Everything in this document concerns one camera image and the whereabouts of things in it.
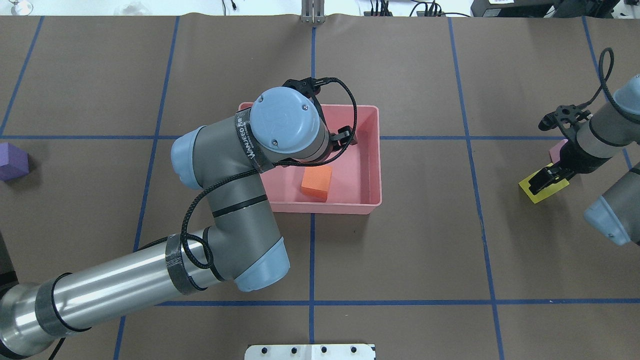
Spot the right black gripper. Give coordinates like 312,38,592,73
528,140,594,195

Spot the yellow foam block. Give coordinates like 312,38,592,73
518,162,570,204

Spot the pink plastic bin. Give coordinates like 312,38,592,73
261,105,382,215

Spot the orange foam block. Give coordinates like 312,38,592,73
300,165,333,202

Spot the purple foam block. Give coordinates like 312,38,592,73
0,142,30,182

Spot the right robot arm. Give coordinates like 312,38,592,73
519,75,639,246

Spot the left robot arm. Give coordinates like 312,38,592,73
1,77,358,360

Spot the pink foam block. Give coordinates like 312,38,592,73
548,139,568,164

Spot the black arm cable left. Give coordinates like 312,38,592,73
180,77,357,291

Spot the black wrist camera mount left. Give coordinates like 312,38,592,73
282,77,335,100

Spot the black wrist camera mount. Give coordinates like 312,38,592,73
537,105,594,135
282,77,335,100

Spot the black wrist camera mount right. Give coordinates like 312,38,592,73
537,105,594,135

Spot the metal frame bracket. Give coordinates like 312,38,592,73
300,0,326,26

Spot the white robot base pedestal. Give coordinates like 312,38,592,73
244,343,377,360

